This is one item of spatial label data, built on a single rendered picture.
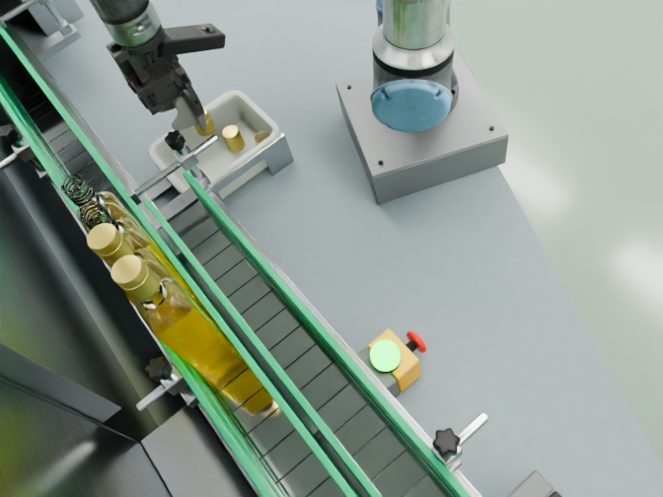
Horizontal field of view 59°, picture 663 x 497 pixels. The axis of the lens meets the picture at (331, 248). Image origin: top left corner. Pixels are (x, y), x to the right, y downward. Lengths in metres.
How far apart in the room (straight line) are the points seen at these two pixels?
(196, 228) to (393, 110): 0.37
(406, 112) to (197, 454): 0.56
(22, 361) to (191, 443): 0.30
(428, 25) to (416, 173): 0.32
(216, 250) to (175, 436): 0.29
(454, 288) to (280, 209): 0.36
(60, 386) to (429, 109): 0.59
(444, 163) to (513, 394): 0.41
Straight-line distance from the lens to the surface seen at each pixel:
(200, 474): 0.84
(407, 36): 0.82
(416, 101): 0.86
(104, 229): 0.68
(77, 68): 1.64
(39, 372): 0.67
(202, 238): 0.98
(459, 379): 0.94
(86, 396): 0.74
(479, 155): 1.09
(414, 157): 1.04
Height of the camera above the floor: 1.65
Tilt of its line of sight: 58 degrees down
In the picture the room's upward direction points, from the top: 20 degrees counter-clockwise
